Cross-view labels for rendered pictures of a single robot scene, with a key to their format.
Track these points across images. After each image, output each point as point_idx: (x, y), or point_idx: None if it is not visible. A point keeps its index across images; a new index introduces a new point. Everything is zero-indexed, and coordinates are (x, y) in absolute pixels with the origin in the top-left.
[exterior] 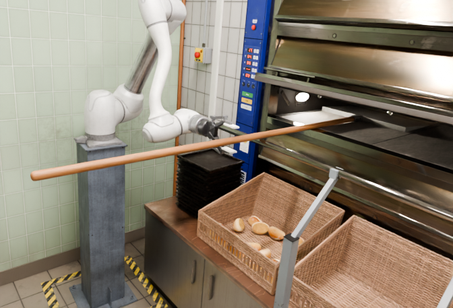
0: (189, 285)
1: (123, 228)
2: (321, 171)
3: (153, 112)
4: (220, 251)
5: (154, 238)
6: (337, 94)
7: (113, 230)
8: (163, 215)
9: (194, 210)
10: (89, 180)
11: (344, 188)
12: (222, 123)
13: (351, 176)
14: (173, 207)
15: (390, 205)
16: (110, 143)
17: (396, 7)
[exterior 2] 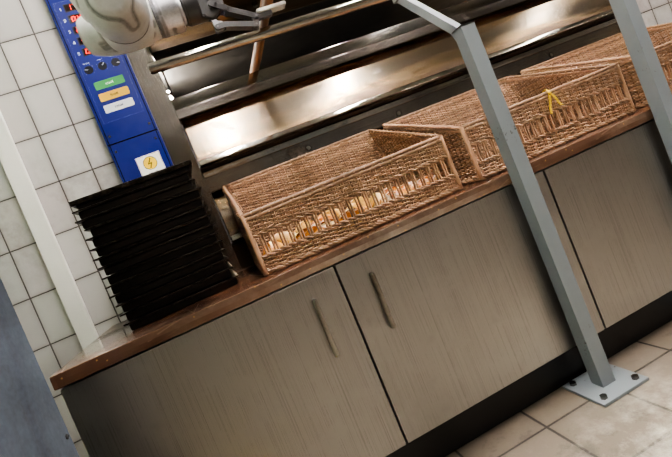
0: (328, 382)
1: (70, 441)
2: (309, 110)
3: None
4: (339, 237)
5: (146, 430)
6: None
7: (54, 456)
8: (143, 333)
9: (192, 283)
10: None
11: (351, 104)
12: None
13: None
14: (127, 334)
15: (405, 83)
16: None
17: None
